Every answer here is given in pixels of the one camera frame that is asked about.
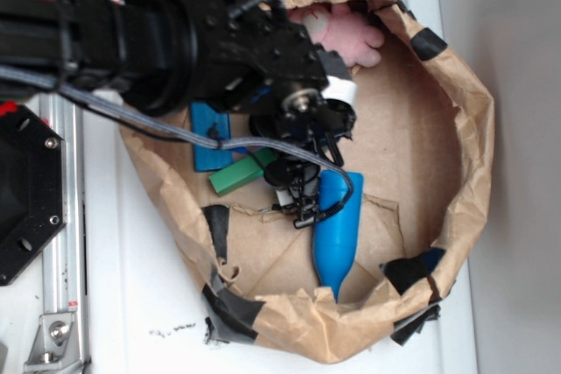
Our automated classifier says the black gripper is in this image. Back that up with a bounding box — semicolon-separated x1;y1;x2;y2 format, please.
185;0;357;229

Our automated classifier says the green rectangular block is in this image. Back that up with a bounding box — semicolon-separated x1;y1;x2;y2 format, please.
209;148;277;196

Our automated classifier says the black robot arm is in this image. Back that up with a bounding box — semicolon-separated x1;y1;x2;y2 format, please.
1;0;356;228

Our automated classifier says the blue flat wooden block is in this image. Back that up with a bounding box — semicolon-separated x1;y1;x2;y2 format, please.
190;102;233;173

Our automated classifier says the blue toy bottle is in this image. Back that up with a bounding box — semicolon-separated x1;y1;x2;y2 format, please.
312;173;364;301

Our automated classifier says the brown paper bag bowl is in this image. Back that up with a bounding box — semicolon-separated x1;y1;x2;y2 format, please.
122;0;494;363

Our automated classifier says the pink plush bunny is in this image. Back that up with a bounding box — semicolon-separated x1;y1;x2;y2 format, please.
288;3;385;67

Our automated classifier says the aluminium extrusion rail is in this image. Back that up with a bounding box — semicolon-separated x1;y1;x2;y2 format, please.
32;94;91;373

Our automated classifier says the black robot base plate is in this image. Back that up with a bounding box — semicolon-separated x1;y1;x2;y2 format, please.
1;105;65;286

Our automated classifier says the metal corner bracket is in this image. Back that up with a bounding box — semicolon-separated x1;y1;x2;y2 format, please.
24;312;81;373

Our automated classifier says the grey cable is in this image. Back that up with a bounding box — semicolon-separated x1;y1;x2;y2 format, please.
0;65;356;224

